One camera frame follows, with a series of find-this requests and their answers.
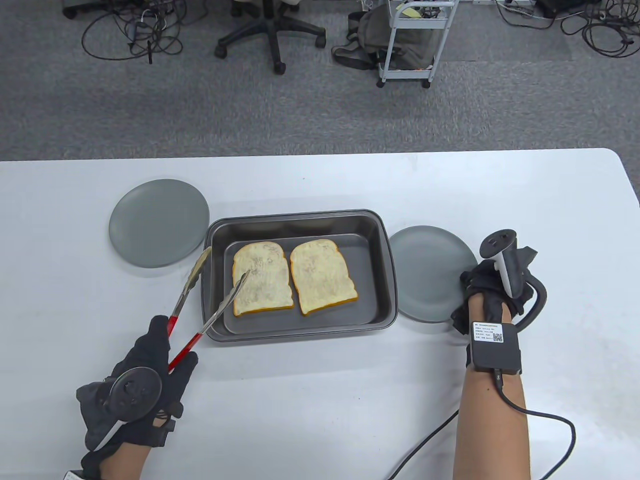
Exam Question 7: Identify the person's right hand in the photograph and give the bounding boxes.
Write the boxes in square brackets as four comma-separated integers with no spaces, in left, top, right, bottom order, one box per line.
[451,245,538,336]

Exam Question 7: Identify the person's left hand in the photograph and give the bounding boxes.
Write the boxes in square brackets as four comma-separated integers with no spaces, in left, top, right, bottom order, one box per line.
[76,315,198,451]

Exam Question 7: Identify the grey round plate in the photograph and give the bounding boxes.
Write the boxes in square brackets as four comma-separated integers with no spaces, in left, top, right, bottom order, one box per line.
[388,225,479,323]
[108,178,211,269]

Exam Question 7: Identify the red-handled kitchen tongs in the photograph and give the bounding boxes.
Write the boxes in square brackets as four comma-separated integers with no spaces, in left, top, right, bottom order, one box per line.
[166,246,252,373]

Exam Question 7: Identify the toast slice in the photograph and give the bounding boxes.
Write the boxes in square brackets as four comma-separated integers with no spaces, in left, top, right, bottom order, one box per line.
[289,238,359,316]
[232,241,295,317]

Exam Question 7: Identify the dark metal baking tray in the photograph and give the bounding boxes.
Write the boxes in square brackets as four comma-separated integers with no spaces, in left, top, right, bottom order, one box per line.
[201,209,398,343]

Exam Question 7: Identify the person's left forearm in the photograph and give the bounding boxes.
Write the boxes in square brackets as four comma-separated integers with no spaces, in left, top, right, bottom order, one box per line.
[97,442,161,480]

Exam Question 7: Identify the person's right forearm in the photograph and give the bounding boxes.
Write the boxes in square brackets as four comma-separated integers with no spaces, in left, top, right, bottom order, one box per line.
[452,367,531,480]

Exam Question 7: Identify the left hand tracking controller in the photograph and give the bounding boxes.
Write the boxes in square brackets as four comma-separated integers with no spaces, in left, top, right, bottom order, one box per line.
[97,367,163,448]

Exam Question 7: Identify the hand tracking controller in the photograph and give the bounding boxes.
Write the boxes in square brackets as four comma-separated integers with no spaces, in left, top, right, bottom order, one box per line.
[97,367,163,448]
[480,229,548,331]

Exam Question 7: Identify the right hand tracking controller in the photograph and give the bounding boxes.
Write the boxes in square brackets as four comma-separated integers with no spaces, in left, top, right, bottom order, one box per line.
[480,229,548,331]

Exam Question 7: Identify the black right wrist sensor box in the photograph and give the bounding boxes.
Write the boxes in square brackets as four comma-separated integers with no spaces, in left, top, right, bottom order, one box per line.
[467,322,523,376]

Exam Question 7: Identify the white utility cart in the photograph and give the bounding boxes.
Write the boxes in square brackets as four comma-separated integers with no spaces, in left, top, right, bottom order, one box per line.
[376,0,460,90]

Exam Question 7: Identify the grey backpack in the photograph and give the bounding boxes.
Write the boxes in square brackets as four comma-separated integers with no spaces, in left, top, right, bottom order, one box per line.
[331,7,436,72]

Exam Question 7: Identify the black equipment box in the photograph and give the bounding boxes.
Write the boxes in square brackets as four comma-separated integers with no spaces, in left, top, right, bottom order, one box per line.
[535,0,576,18]

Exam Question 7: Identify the black office chair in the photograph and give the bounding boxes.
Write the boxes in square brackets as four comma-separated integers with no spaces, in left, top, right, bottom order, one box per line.
[214,0,327,76]

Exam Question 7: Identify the black wheeled furniture base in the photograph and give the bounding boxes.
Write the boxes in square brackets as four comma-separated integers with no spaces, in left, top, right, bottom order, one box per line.
[62,0,107,21]

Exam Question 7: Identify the black sensor box cable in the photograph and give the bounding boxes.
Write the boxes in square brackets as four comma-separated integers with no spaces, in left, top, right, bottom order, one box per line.
[492,369,577,480]

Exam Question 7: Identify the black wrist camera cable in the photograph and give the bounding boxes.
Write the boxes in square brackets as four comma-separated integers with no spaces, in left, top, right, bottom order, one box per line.
[385,410,460,480]

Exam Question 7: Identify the black cable tangle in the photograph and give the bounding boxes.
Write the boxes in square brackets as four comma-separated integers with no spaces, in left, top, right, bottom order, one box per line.
[80,0,188,66]
[492,0,640,58]

